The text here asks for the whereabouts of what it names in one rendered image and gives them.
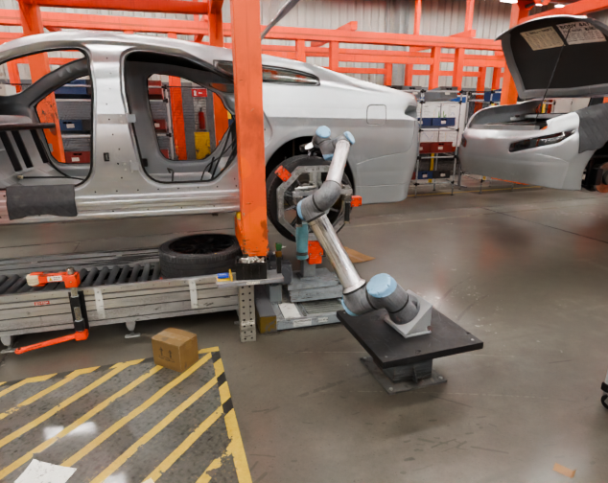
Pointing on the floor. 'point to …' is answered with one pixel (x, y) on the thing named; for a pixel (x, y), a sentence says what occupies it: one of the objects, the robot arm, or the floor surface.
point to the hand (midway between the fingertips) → (308, 154)
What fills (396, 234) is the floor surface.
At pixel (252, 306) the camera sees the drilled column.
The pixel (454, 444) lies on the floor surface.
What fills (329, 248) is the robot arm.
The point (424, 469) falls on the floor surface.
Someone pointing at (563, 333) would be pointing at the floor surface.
